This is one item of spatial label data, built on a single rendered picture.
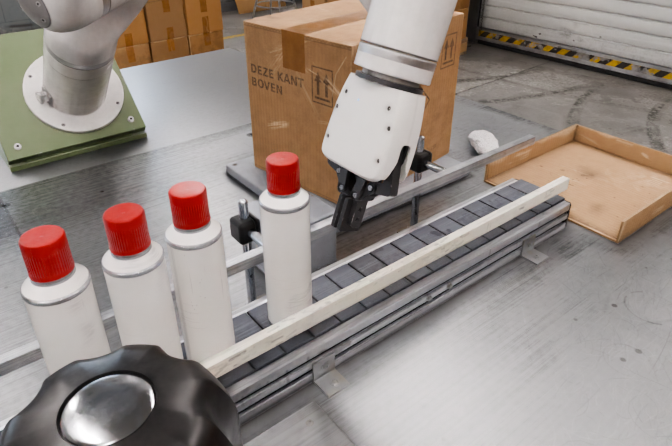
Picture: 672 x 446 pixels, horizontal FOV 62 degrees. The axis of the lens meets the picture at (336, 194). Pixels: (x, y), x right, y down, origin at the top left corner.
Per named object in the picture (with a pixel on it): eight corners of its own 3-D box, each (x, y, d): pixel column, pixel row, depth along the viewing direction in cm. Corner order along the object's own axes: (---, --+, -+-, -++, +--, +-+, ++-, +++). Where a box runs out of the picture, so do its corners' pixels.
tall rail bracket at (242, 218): (266, 336, 69) (257, 224, 61) (237, 306, 74) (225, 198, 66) (288, 325, 71) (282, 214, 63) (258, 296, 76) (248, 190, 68)
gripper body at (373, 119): (336, 54, 60) (309, 152, 63) (403, 77, 53) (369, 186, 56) (383, 66, 65) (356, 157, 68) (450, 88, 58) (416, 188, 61)
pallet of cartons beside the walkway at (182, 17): (232, 84, 411) (220, -47, 367) (123, 112, 362) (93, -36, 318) (157, 51, 489) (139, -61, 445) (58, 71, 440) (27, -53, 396)
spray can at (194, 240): (201, 384, 56) (171, 209, 46) (178, 354, 60) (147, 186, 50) (246, 359, 59) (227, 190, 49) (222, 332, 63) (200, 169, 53)
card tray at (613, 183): (617, 243, 87) (624, 221, 85) (483, 181, 105) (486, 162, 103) (700, 186, 103) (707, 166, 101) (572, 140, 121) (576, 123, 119)
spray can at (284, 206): (284, 339, 62) (274, 175, 52) (259, 314, 65) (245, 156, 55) (321, 319, 65) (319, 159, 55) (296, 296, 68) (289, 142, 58)
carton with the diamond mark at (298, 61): (349, 211, 91) (351, 45, 78) (253, 166, 106) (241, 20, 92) (449, 153, 111) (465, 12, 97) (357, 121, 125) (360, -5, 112)
